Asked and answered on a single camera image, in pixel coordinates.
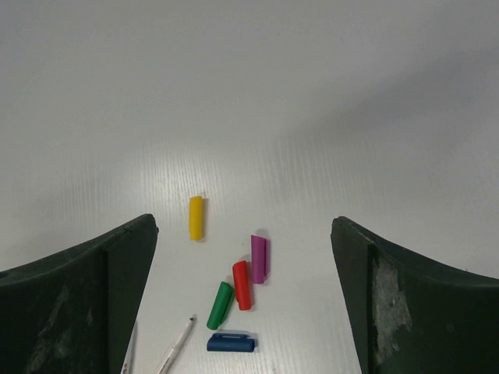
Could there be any green pen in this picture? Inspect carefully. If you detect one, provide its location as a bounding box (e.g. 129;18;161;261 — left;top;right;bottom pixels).
120;323;137;374

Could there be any red pen cap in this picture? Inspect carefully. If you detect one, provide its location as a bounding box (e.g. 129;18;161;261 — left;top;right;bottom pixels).
232;260;253;311

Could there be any blue pen cap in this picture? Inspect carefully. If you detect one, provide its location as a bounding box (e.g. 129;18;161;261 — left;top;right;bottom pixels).
207;333;257;353

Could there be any yellow pen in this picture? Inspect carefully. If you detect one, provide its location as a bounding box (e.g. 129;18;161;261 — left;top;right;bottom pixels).
157;315;197;374

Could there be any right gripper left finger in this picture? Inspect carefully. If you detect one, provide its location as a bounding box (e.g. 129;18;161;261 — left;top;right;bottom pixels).
1;213;159;373

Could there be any green pen cap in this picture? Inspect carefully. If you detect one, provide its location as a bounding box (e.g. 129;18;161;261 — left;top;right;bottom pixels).
206;281;235;330

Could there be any yellow pen cap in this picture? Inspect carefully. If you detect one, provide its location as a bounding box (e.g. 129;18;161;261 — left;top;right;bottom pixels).
189;196;203;241

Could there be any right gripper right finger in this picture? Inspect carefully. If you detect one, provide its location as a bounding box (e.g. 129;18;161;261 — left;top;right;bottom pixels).
331;217;498;373

